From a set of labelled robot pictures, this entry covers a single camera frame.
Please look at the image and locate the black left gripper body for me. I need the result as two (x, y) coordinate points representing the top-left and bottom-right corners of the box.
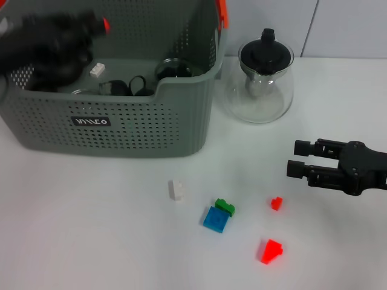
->
(0, 13), (91, 72)

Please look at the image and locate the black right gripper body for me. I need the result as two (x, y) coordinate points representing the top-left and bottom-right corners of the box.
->
(337, 140), (387, 196)

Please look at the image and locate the white plate brick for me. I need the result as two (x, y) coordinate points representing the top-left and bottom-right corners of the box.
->
(89, 62), (106, 79)

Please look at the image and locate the blue square brick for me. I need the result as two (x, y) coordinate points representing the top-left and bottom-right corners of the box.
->
(202, 205), (230, 234)

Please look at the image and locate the white tall brick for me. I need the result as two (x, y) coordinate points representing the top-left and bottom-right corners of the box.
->
(168, 179), (186, 201)

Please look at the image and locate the grey-green perforated storage bin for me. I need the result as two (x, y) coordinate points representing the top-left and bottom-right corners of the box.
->
(0, 0), (229, 160)

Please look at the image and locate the black clay teapot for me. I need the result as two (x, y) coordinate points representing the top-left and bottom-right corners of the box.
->
(33, 51), (93, 90)

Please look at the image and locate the clear glass teapot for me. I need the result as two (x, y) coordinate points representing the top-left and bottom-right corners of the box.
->
(223, 39), (296, 124)

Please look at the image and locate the steel tea strainer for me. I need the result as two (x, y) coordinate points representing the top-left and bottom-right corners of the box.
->
(244, 72), (275, 98)

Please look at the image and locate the red slope brick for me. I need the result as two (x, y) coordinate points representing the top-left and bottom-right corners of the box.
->
(259, 239), (284, 266)

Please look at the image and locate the dark green studded brick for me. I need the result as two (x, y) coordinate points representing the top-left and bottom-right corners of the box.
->
(214, 198), (236, 218)

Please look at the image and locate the black teapot lid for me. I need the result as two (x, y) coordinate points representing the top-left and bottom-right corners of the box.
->
(240, 28), (294, 76)

